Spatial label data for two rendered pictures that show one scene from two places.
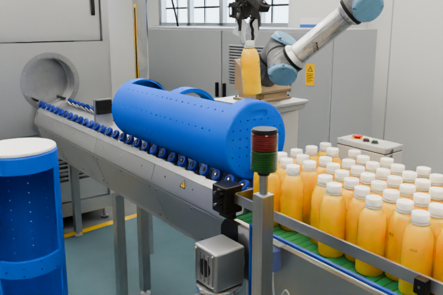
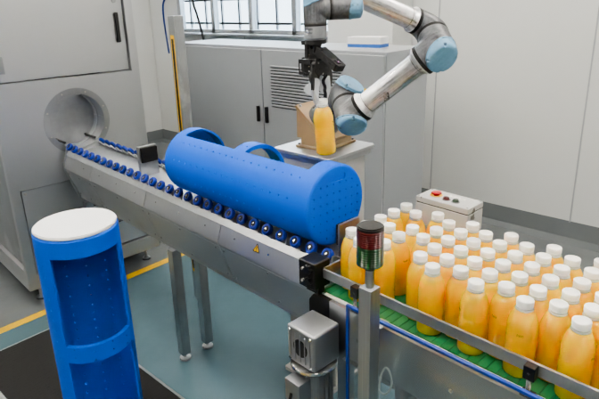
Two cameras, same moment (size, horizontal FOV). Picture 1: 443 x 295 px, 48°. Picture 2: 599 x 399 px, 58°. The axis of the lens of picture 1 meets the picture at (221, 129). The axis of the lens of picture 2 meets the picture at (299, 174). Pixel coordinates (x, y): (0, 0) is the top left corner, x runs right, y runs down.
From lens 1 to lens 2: 0.31 m
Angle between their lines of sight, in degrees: 8
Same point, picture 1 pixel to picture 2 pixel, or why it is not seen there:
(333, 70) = not seen: hidden behind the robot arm
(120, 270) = (182, 326)
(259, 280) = (367, 368)
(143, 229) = (202, 281)
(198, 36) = (233, 55)
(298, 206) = (391, 280)
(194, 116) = (267, 181)
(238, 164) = (320, 232)
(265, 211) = (373, 304)
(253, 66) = (328, 126)
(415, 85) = (463, 98)
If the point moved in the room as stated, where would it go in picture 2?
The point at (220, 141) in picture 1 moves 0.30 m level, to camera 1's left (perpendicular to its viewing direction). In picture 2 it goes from (300, 211) to (207, 217)
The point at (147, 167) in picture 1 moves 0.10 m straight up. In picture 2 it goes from (212, 227) to (210, 205)
